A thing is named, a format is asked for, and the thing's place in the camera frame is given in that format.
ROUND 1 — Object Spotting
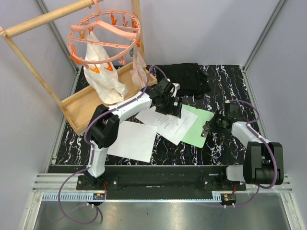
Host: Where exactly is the printed paper sheet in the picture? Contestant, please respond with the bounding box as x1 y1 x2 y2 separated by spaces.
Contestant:
136 106 198 145

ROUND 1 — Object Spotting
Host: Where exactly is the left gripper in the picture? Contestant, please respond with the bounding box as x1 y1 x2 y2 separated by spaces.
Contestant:
156 94 183 118

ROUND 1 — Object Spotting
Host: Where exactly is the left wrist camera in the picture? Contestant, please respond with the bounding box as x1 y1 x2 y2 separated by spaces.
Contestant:
171 83 180 97

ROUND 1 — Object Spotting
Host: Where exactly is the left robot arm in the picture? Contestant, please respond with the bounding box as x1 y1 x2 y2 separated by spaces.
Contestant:
84 79 182 190

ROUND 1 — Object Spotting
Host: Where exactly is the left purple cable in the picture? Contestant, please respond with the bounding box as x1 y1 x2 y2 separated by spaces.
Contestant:
59 66 171 225

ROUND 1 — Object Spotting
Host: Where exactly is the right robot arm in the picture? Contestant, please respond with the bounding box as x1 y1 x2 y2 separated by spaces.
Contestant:
201 100 284 190

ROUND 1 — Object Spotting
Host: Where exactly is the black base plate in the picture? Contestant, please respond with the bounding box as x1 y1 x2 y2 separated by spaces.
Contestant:
76 165 246 201

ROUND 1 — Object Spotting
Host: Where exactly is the white hanging cloth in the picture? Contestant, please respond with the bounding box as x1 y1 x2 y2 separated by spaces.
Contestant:
84 44 129 104

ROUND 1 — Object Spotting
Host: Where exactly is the wooden rack with tray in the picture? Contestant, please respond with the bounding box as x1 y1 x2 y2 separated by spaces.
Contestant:
0 0 158 135

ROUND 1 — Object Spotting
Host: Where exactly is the white paper sheet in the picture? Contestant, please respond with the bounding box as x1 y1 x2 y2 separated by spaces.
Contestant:
107 121 157 163

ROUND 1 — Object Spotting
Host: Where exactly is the purple cable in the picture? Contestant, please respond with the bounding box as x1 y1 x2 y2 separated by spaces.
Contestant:
203 99 280 208
59 66 171 225

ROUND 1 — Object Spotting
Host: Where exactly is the black folded cloth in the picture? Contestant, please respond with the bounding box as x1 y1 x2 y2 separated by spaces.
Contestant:
158 63 211 99

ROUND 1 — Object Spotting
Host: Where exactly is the pink hanging cloth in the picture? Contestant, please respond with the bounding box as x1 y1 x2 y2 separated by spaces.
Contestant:
130 50 147 89

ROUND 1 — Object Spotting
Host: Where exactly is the black marble mat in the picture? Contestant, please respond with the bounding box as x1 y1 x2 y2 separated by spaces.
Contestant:
52 65 250 166

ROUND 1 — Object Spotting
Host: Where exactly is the green clipboard folder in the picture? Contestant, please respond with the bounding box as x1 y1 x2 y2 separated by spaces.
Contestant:
181 105 214 148

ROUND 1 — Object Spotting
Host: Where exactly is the pink round clip hanger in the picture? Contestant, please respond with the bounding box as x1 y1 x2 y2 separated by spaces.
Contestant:
67 0 142 73

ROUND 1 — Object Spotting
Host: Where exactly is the metal clipboard clip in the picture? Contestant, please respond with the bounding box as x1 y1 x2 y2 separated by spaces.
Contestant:
201 121 211 138

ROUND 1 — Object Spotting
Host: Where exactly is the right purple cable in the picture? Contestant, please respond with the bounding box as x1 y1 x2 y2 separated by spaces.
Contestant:
203 99 280 208

